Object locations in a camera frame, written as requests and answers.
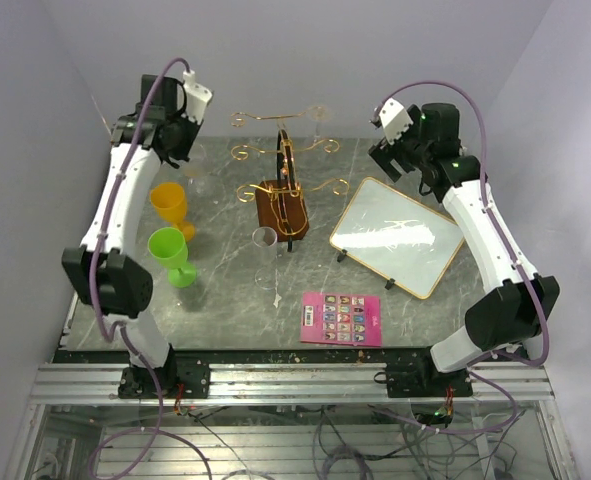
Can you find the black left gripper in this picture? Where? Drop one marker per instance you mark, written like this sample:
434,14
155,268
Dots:
183,152

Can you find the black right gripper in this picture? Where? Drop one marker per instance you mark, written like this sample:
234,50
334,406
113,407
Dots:
384,155

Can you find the clear wine glass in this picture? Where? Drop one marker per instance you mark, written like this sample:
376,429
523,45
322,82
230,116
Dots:
196,170
319,115

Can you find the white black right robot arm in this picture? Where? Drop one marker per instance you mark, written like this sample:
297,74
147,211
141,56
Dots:
517,299

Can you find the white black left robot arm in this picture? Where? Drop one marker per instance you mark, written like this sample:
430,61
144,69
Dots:
102,269

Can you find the orange plastic goblet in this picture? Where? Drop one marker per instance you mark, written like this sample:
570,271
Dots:
170,202

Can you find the gold framed mirror tray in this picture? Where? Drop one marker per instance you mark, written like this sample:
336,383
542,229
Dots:
404,241

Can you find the green plastic goblet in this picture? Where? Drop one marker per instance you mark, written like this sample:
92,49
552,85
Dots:
169,248

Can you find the clear tall champagne flute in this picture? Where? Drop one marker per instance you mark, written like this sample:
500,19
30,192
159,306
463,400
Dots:
265,242

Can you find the pink sticker card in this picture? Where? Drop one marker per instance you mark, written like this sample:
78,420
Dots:
341,319

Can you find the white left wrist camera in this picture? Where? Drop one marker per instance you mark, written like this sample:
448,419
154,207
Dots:
198,97

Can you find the gold wire wine glass rack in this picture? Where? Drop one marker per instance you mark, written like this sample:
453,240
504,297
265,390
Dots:
280,202

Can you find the aluminium rail base frame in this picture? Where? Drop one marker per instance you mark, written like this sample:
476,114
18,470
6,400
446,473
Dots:
351,380

